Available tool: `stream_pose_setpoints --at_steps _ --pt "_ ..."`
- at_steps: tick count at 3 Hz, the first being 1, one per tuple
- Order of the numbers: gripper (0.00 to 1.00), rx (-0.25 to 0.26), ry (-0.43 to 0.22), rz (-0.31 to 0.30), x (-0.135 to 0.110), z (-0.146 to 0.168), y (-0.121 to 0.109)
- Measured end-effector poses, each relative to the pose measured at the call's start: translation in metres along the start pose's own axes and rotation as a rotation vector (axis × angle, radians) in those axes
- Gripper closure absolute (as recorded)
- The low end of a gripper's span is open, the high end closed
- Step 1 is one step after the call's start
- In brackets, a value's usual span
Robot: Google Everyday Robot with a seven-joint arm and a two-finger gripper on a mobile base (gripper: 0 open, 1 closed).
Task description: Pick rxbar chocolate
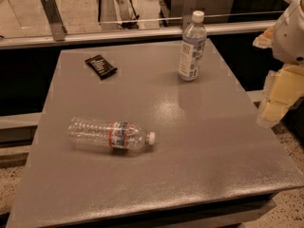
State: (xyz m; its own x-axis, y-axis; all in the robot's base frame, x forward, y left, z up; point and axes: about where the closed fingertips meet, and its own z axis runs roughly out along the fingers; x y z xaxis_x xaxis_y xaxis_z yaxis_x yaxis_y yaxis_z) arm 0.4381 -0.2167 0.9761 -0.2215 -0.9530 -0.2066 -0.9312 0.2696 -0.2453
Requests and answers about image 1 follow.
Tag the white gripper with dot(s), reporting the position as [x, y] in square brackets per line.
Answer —
[290, 37]

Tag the black rxbar chocolate wrapper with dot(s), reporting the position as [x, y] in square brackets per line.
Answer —
[101, 66]

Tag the upright water bottle white label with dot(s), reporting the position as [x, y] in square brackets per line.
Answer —
[192, 47]

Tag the lying clear water bottle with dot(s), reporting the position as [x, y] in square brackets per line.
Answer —
[120, 135]

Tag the metal rail bracket right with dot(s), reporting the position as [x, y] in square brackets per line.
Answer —
[188, 8]

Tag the metal rail bracket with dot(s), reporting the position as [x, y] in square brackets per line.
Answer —
[57, 28]
[188, 8]

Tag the horizontal metal rail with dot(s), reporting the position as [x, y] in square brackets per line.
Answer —
[132, 35]

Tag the metal rail bracket left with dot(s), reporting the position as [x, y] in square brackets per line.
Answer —
[57, 28]

